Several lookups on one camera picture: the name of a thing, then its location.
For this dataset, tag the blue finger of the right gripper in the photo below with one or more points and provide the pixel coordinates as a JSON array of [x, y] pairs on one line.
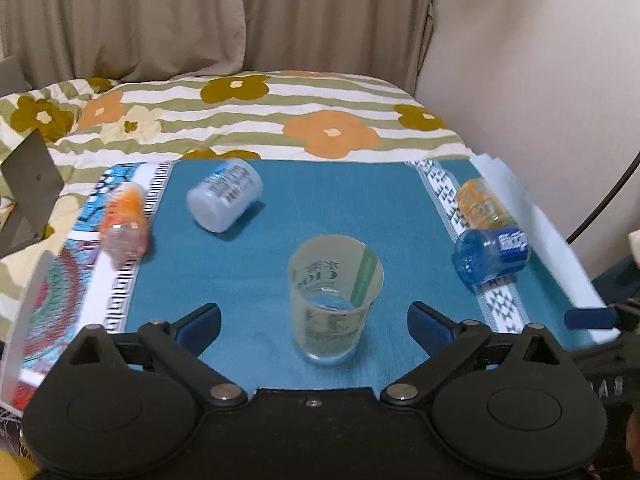
[[591, 318]]

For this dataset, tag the white blue label cup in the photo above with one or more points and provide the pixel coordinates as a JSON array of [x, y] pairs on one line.
[[224, 195]]

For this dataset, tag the white label clear plastic cup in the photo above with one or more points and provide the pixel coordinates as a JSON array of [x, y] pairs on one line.
[[333, 280]]

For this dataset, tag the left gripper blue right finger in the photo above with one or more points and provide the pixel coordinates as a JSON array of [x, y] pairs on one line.
[[430, 329]]

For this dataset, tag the floral striped quilt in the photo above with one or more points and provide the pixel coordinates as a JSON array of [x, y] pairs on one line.
[[90, 125]]

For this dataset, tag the teal patterned cloth mat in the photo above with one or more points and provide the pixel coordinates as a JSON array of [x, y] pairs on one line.
[[300, 259]]

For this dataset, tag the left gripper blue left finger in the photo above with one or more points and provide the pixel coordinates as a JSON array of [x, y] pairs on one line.
[[197, 330]]

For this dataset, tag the beige curtain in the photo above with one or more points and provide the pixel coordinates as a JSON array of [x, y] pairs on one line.
[[141, 40]]

